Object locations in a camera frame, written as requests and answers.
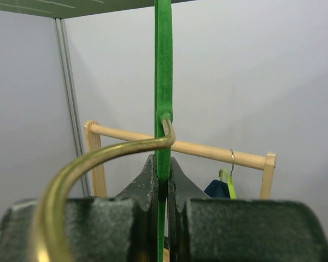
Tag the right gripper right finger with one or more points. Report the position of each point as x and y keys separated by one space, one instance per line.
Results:
x=216 y=229

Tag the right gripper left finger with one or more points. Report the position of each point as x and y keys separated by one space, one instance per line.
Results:
x=123 y=228

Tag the navy blue garment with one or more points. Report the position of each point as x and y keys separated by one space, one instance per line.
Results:
x=217 y=189

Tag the lime green hanger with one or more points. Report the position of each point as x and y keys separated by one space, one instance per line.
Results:
x=224 y=173

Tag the dark green hanger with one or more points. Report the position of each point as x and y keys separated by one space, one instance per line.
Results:
x=48 y=238

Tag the wooden clothes rack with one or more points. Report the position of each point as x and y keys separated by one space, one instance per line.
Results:
x=94 y=131

